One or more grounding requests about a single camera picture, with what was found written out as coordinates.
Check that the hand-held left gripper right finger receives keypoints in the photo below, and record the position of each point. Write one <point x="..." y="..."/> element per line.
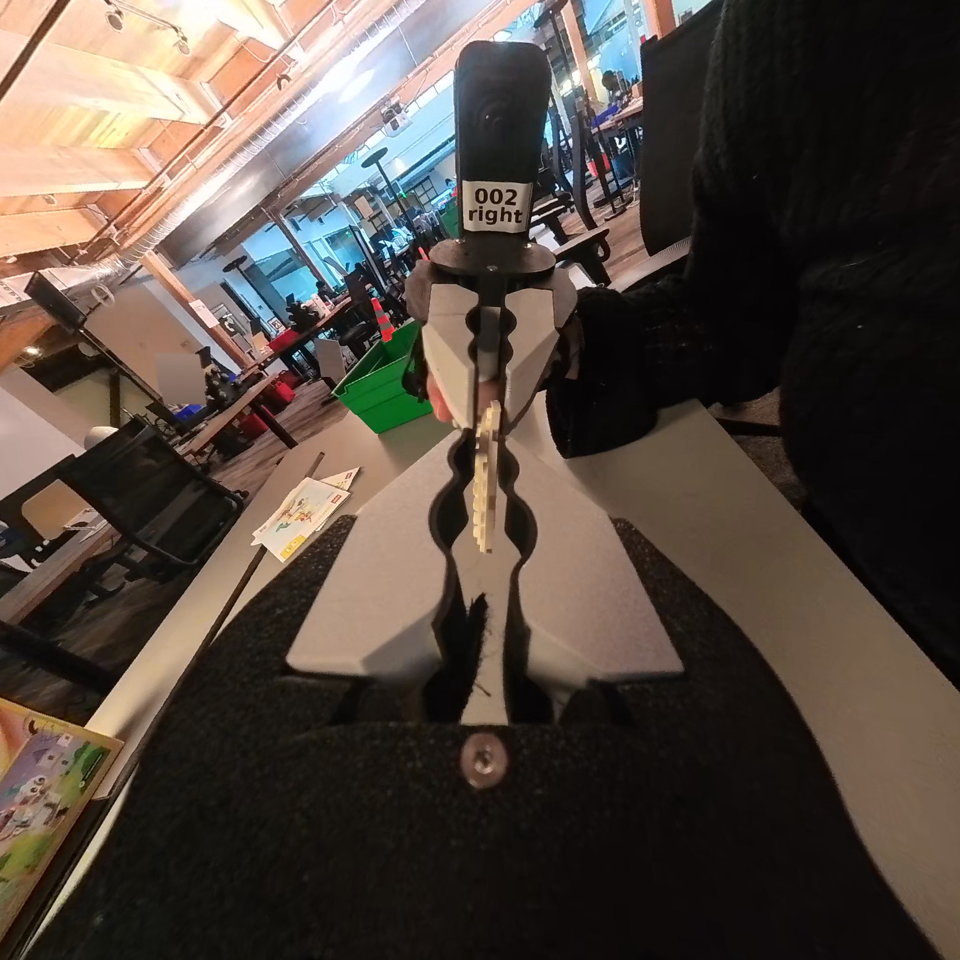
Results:
<point x="600" y="600"/>

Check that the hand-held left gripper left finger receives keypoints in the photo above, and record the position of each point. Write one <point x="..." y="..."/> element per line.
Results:
<point x="360" y="592"/>

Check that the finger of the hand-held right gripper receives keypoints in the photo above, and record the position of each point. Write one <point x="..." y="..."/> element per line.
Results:
<point x="536" y="337"/>
<point x="446" y="345"/>

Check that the green plastic bin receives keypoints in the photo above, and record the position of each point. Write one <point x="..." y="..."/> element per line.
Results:
<point x="452" y="221"/>
<point x="375" y="390"/>

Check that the white toy brick plate assembly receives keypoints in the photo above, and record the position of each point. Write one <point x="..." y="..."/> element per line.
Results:
<point x="487" y="487"/>

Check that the yellow toy set box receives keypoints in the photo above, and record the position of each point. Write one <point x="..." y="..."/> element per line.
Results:
<point x="45" y="795"/>

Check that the person's right hand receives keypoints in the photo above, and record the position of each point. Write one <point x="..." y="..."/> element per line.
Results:
<point x="442" y="401"/>

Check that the orange traffic cone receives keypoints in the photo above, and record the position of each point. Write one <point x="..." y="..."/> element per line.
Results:
<point x="383" y="322"/>

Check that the large white instruction booklet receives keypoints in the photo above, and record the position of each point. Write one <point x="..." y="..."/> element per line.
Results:
<point x="300" y="517"/>

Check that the black rod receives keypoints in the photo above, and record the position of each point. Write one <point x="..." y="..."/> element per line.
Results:
<point x="255" y="562"/>

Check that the white tilted board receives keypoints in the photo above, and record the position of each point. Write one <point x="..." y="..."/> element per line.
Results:
<point x="334" y="358"/>

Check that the small white instruction leaflet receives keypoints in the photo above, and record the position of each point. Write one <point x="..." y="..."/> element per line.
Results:
<point x="341" y="478"/>

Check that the black floor lamp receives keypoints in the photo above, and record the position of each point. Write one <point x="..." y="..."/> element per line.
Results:
<point x="375" y="156"/>
<point x="236" y="262"/>

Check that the red storage bin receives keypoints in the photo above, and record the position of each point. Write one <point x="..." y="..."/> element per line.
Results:
<point x="283" y="341"/>

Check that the wooden table with black legs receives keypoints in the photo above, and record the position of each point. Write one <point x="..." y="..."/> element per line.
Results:
<point x="240" y="397"/>

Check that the black speaker box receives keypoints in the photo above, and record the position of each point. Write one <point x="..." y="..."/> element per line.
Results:
<point x="56" y="300"/>

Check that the white ceiling-mounted camera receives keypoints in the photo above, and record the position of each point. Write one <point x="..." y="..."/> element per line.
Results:
<point x="396" y="116"/>

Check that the silver ceiling duct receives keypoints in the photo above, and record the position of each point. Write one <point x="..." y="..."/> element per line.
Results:
<point x="187" y="217"/>

